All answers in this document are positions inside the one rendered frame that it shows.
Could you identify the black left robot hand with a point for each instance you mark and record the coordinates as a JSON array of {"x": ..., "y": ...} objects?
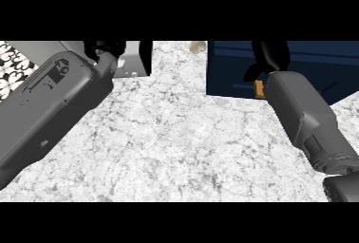
[{"x": 108, "y": 46}]

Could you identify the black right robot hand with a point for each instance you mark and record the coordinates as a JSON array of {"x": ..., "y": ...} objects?
[{"x": 270, "y": 55}]

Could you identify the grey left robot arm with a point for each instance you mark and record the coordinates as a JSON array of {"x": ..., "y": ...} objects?
[{"x": 45, "y": 107}]

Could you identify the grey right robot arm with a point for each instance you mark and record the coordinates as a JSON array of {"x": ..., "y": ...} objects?
[{"x": 303, "y": 117}]

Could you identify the dark blue open drawer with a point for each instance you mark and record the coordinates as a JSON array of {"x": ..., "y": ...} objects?
[{"x": 224, "y": 69}]

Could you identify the orange can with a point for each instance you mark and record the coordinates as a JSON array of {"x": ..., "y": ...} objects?
[{"x": 258, "y": 89}]

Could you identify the pale grey appliance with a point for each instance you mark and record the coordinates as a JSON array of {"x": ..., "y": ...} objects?
[{"x": 131, "y": 58}]

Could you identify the small beige object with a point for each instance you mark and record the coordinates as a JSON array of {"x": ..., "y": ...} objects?
[{"x": 198, "y": 46}]

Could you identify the black and white patterned cloth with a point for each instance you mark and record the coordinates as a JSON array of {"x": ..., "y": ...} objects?
[{"x": 10, "y": 71}]

